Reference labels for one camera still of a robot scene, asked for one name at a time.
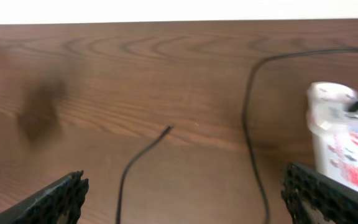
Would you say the white USB charger adapter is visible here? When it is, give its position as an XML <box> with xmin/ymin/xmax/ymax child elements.
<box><xmin>306</xmin><ymin>82</ymin><xmax>358</xmax><ymax>112</ymax></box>

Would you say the black charging cable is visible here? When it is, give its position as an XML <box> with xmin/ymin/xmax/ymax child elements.
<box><xmin>115</xmin><ymin>47</ymin><xmax>358</xmax><ymax>224</ymax></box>

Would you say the white power strip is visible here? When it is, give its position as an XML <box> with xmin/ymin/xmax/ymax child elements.
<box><xmin>306</xmin><ymin>114</ymin><xmax>358</xmax><ymax>192</ymax></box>

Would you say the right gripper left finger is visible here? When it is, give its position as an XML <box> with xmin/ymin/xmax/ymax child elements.
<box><xmin>0</xmin><ymin>170</ymin><xmax>89</xmax><ymax>224</ymax></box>

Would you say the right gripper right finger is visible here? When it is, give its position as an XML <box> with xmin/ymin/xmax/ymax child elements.
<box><xmin>281</xmin><ymin>163</ymin><xmax>358</xmax><ymax>224</ymax></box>

